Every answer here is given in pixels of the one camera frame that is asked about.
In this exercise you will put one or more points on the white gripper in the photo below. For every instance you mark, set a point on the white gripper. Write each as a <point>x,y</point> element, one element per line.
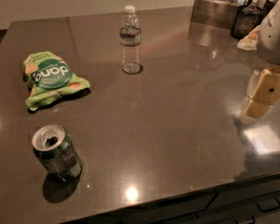
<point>274,36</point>

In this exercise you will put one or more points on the green soda can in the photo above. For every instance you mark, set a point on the green soda can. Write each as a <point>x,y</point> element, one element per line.
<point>54,148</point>

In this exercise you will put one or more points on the black mesh utensil holder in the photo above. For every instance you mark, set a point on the black mesh utensil holder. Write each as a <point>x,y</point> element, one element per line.
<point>244,23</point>

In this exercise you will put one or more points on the metal box stand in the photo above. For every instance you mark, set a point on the metal box stand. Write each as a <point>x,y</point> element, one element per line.
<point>217,13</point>

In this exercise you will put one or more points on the clear plastic water bottle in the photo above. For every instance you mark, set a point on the clear plastic water bottle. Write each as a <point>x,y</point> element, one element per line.
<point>130,41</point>

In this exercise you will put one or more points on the green snack bag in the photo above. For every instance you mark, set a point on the green snack bag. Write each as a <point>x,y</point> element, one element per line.
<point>49,79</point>

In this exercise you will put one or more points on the black drawer handle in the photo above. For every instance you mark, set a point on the black drawer handle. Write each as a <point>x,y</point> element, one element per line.
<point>269,205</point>

